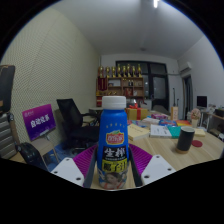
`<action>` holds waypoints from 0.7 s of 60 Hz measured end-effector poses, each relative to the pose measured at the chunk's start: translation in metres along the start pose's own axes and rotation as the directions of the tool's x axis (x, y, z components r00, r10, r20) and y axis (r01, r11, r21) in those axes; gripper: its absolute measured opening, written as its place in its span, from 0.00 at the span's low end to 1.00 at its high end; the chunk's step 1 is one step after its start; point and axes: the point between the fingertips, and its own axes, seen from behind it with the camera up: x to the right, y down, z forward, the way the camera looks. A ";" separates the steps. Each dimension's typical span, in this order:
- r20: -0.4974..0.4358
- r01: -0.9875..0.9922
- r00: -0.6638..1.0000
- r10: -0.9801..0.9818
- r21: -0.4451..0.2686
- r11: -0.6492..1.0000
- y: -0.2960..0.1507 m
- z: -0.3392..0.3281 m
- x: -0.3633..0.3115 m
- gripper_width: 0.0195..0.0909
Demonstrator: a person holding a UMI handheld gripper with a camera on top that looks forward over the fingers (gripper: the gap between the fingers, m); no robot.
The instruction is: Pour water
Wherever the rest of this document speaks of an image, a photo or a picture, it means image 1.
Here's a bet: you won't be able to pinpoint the black cup white inside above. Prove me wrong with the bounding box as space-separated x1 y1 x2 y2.
175 126 196 155

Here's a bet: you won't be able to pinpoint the black computer monitor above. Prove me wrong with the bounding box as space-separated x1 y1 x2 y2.
196 95 209 109

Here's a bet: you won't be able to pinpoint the pink flowers in white pot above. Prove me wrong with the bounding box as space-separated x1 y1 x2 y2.
190 108 202 129

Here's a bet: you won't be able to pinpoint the cluttered wooden desk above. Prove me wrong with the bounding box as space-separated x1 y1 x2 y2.
203 109 224 141

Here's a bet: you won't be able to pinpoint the wooden shelf unit with trophies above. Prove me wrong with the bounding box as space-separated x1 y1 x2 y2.
95 64 145 108

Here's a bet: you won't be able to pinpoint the black striped office chair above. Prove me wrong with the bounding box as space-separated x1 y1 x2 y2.
0 64 49 171

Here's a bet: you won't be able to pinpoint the yellow gift box red ribbon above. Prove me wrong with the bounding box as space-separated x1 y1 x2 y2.
125 103 149 121

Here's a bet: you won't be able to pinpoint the teal notebook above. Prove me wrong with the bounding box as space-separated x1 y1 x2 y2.
166 125 183 139

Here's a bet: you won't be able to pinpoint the purple sign board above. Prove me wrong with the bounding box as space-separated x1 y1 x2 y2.
21 103 57 142

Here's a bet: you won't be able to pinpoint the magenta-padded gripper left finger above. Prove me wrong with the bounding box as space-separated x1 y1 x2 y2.
50 145 100 189

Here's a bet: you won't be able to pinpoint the white printed booklet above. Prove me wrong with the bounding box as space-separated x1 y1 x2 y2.
149 123 173 139

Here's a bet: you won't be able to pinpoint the small round side table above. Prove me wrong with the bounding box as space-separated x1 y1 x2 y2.
88 106 104 118

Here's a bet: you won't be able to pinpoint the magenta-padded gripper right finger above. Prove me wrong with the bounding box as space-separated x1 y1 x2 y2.
127 143 177 188

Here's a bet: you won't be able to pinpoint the white air conditioner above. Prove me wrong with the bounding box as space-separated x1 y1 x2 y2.
179 61 194 75

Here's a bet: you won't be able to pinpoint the black framed glass door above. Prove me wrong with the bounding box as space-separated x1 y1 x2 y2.
115 60 170 112

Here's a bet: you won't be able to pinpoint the small tan upright box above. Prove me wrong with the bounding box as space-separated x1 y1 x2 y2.
170 106 179 121

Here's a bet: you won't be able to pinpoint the orange red book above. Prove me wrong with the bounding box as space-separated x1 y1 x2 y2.
175 119 193 127

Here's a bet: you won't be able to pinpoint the pale yellow book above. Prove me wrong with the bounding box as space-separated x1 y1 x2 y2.
127 123 151 142

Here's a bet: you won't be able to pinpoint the blue drink bottle white cap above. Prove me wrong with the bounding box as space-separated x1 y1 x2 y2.
96 95 130 191

